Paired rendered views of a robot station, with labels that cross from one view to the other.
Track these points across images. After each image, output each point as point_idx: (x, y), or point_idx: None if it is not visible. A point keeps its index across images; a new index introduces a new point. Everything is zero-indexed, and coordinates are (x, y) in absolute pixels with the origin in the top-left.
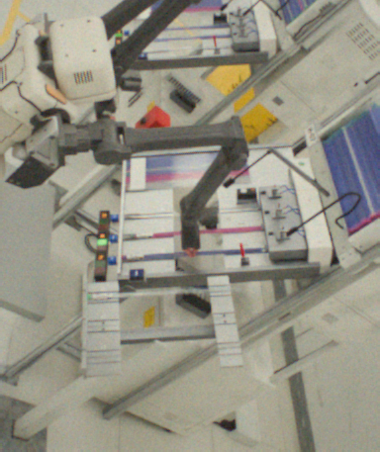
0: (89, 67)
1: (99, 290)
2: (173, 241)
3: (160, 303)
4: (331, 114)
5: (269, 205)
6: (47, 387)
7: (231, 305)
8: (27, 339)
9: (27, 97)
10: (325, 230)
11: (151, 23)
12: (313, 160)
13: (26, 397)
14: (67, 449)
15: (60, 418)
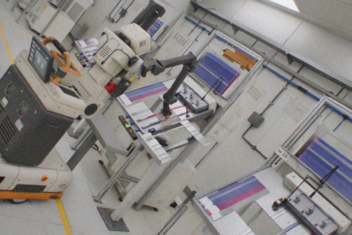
0: (144, 39)
1: (144, 136)
2: (156, 117)
3: None
4: None
5: (185, 95)
6: (111, 202)
7: (194, 128)
8: (94, 185)
9: (126, 53)
10: (210, 97)
11: (144, 27)
12: (190, 78)
13: (107, 206)
14: (131, 223)
15: None
